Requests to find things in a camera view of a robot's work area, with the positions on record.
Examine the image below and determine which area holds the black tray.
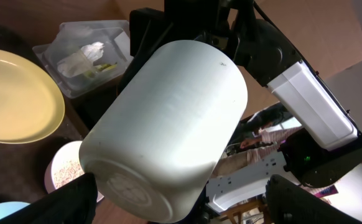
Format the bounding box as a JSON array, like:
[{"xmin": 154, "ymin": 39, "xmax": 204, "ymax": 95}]
[{"xmin": 70, "ymin": 75, "xmax": 123, "ymax": 130}]

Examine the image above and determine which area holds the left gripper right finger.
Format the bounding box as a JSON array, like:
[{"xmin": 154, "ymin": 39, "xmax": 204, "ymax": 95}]
[{"xmin": 266, "ymin": 174, "xmax": 362, "ymax": 224}]

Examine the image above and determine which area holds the yellow plate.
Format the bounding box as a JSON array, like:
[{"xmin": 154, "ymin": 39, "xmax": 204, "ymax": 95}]
[{"xmin": 0, "ymin": 50, "xmax": 65, "ymax": 144}]

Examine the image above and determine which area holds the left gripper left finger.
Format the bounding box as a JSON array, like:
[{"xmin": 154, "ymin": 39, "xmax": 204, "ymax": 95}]
[{"xmin": 0, "ymin": 173, "xmax": 98, "ymax": 224}]

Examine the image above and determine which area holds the white cup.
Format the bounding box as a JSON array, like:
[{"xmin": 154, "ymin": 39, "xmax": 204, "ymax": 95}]
[{"xmin": 79, "ymin": 40, "xmax": 248, "ymax": 223}]

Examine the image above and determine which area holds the dark brown serving tray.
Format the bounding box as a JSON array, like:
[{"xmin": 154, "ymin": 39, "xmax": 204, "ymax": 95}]
[{"xmin": 0, "ymin": 104, "xmax": 86, "ymax": 203}]

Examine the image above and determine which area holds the yellow green wrapper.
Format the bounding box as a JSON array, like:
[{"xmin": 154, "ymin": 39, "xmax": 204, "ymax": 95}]
[{"xmin": 83, "ymin": 63, "xmax": 117, "ymax": 78}]

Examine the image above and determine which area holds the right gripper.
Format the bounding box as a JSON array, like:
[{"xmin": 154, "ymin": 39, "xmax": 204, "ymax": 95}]
[{"xmin": 199, "ymin": 0, "xmax": 259, "ymax": 67}]

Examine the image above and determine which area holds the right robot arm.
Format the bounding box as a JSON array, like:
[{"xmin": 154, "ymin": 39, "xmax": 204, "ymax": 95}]
[{"xmin": 206, "ymin": 1, "xmax": 362, "ymax": 212}]

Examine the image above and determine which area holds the person in striped shirt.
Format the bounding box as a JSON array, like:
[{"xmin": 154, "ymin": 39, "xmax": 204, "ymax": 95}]
[{"xmin": 211, "ymin": 105, "xmax": 303, "ymax": 178}]

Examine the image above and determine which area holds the white napkin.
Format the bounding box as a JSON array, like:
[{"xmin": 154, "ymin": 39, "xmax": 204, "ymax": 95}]
[{"xmin": 57, "ymin": 42, "xmax": 104, "ymax": 78}]

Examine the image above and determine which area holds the pink bowl with rice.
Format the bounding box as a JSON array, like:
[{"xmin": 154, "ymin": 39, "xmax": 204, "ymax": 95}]
[{"xmin": 44, "ymin": 140, "xmax": 104, "ymax": 203}]

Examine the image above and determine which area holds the light blue bowl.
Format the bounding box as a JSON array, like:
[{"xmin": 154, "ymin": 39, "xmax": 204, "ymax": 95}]
[{"xmin": 0, "ymin": 202, "xmax": 29, "ymax": 219}]

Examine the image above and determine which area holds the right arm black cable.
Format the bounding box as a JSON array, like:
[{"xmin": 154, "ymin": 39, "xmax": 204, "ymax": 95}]
[{"xmin": 252, "ymin": 0, "xmax": 281, "ymax": 32}]

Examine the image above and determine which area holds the clear plastic bin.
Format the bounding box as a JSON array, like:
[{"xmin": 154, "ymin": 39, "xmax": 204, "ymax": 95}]
[{"xmin": 32, "ymin": 20, "xmax": 133, "ymax": 98}]

